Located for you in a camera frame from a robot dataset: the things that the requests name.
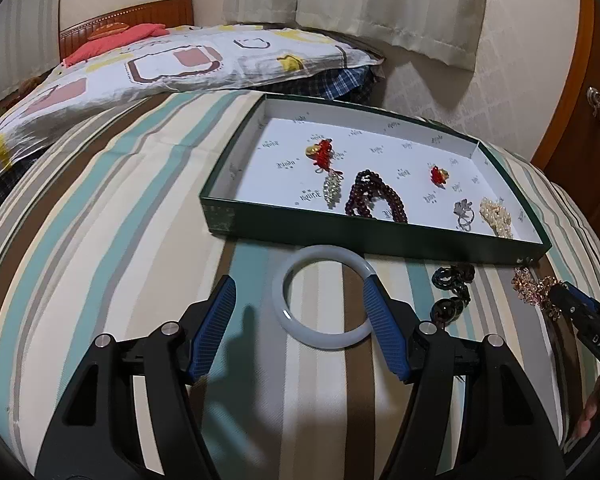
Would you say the orange cushion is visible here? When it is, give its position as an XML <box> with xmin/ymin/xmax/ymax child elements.
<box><xmin>87</xmin><ymin>22</ymin><xmax>131</xmax><ymax>40</ymax></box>

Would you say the gold pink bead bracelet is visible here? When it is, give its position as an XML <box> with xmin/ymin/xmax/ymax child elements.
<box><xmin>512</xmin><ymin>266</ymin><xmax>563</xmax><ymax>318</ymax></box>

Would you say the striped cloth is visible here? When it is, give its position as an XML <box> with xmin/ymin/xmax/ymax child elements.
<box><xmin>0</xmin><ymin>87</ymin><xmax>600</xmax><ymax>480</ymax></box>

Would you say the white jade bangle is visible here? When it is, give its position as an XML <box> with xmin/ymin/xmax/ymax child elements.
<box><xmin>271</xmin><ymin>245</ymin><xmax>378</xmax><ymax>348</ymax></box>

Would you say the silver crystal brooch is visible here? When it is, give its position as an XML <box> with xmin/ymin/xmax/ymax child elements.
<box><xmin>322</xmin><ymin>169</ymin><xmax>345</xmax><ymax>209</ymax></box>

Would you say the green cardboard tray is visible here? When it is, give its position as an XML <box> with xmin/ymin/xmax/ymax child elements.
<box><xmin>201</xmin><ymin>92</ymin><xmax>552</xmax><ymax>266</ymax></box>

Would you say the wooden headboard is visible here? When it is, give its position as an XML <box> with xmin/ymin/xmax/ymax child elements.
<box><xmin>59</xmin><ymin>0</ymin><xmax>196</xmax><ymax>61</ymax></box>

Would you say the small red and gold pendant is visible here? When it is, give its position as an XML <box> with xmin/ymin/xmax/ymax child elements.
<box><xmin>428</xmin><ymin>162</ymin><xmax>451</xmax><ymax>188</ymax></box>

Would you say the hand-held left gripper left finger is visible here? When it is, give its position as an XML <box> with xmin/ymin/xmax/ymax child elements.
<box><xmin>34</xmin><ymin>275</ymin><xmax>238</xmax><ymax>480</ymax></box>

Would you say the person's right hand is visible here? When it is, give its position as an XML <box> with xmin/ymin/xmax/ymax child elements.
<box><xmin>572</xmin><ymin>367</ymin><xmax>600</xmax><ymax>443</ymax></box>

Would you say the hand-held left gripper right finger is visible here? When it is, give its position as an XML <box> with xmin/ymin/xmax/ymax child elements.
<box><xmin>362</xmin><ymin>275</ymin><xmax>568</xmax><ymax>480</ymax></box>

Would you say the silver ring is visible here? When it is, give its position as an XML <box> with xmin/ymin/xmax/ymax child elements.
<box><xmin>452</xmin><ymin>199</ymin><xmax>477</xmax><ymax>232</ymax></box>

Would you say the red pillow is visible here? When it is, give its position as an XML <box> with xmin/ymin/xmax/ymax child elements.
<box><xmin>62</xmin><ymin>24</ymin><xmax>170</xmax><ymax>67</ymax></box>

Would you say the patterned white bedsheet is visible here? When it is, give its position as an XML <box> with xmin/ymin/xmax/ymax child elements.
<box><xmin>0</xmin><ymin>25</ymin><xmax>386</xmax><ymax>193</ymax></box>

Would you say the wooden door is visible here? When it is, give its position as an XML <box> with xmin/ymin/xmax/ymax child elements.
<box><xmin>530</xmin><ymin>0</ymin><xmax>600</xmax><ymax>201</ymax></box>

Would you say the pearl bracelet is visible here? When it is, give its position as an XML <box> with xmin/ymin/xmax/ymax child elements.
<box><xmin>479</xmin><ymin>196</ymin><xmax>515</xmax><ymax>238</ymax></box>

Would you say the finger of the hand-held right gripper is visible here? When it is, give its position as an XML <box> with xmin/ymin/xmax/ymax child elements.
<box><xmin>547</xmin><ymin>281</ymin><xmax>598</xmax><ymax>322</ymax></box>

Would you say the blue plaid sheet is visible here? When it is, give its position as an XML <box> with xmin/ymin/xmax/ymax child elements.
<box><xmin>310</xmin><ymin>62</ymin><xmax>387</xmax><ymax>103</ymax></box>

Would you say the dark red bead necklace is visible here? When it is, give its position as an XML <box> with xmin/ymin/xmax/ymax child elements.
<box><xmin>345</xmin><ymin>170</ymin><xmax>408</xmax><ymax>223</ymax></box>

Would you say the gold pendant with red cord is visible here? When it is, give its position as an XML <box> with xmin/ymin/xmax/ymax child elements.
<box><xmin>304</xmin><ymin>139</ymin><xmax>337</xmax><ymax>173</ymax></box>

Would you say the black bead pendant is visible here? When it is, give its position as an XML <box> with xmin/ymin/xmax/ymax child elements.
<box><xmin>431</xmin><ymin>262</ymin><xmax>476</xmax><ymax>321</ymax></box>

